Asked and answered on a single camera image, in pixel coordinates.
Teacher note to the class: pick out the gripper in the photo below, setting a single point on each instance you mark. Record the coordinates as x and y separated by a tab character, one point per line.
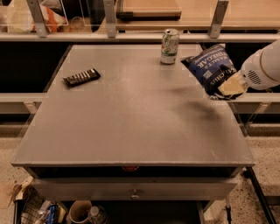
253	73

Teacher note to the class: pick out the blue chip bag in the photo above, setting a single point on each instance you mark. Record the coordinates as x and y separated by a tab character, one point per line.
211	68

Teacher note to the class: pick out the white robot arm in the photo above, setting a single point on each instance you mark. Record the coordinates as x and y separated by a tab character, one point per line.
259	71

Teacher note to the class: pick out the green white 7up can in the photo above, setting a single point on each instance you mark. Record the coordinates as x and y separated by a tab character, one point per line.
169	47

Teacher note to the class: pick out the orange white bag behind glass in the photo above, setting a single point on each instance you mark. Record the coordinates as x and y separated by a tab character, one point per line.
24	16

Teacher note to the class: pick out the wooden board on shelf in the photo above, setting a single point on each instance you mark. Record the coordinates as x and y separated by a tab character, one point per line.
129	10

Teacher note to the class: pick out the round metal drawer knob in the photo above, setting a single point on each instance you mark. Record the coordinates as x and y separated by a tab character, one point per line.
134	195

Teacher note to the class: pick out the black chocolate bar wrapper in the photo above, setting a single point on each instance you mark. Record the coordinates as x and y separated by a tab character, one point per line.
81	78

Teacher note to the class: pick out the clear bottle under table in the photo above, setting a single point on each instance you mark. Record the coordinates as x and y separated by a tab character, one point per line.
97	215

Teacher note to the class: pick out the paper cup under table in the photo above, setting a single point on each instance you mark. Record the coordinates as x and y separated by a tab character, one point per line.
79	210

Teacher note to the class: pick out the grey table drawer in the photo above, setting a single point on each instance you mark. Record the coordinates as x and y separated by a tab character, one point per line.
62	189

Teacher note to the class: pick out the right metal bracket post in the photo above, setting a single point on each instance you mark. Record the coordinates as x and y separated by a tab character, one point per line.
218	17

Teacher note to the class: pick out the metal bracket post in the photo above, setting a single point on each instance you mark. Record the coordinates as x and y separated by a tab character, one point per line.
110	15
218	17
38	18

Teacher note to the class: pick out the middle metal bracket post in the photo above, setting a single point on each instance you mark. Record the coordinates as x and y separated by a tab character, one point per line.
110	15

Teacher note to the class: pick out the left metal bracket post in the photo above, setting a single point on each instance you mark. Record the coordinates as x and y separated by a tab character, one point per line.
38	18

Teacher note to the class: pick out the wire basket under table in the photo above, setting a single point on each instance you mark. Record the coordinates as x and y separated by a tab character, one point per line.
27	207

